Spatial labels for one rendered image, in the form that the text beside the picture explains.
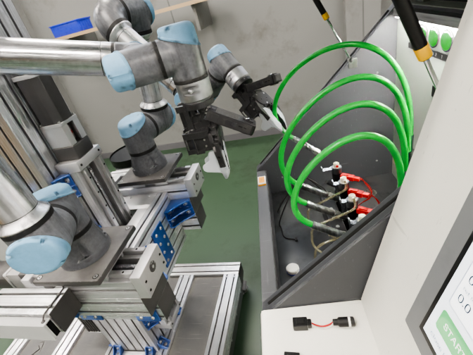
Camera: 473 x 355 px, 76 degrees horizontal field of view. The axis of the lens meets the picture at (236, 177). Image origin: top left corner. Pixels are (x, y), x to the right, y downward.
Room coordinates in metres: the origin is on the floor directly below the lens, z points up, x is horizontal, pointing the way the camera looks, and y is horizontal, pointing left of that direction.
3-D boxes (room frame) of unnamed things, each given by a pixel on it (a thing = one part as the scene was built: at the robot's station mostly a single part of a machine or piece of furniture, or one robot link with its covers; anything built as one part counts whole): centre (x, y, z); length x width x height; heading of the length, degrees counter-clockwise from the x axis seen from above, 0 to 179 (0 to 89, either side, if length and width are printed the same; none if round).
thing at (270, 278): (0.78, -0.06, 0.87); 0.62 x 0.04 x 0.16; 170
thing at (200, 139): (0.68, 0.04, 1.35); 0.09 x 0.08 x 0.12; 80
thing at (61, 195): (0.74, 0.50, 1.20); 0.13 x 0.12 x 0.14; 8
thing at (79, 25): (3.67, 1.22, 1.67); 0.35 x 0.24 x 0.11; 72
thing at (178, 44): (0.67, 0.04, 1.51); 0.09 x 0.08 x 0.11; 98
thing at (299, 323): (0.36, -0.09, 0.99); 0.12 x 0.02 x 0.02; 76
